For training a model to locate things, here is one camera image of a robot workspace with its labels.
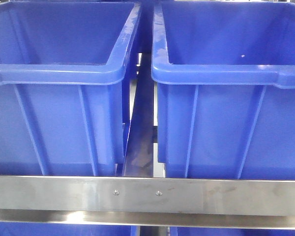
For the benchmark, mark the steel shelf front rail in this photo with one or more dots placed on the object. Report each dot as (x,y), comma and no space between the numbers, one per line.
(243,204)

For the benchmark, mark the blue bin lower shelf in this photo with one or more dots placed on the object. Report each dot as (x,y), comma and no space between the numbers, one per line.
(40,229)

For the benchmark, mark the steel centre divider rail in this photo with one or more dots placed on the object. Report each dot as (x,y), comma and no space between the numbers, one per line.
(139,153)

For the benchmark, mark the blue bin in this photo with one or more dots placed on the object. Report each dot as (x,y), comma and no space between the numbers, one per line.
(65,68)
(225,74)

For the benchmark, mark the blue bin front right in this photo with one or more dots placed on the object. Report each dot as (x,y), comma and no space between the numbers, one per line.
(225,74)

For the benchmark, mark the blue bin front left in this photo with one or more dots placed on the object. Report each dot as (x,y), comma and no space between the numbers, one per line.
(65,68)

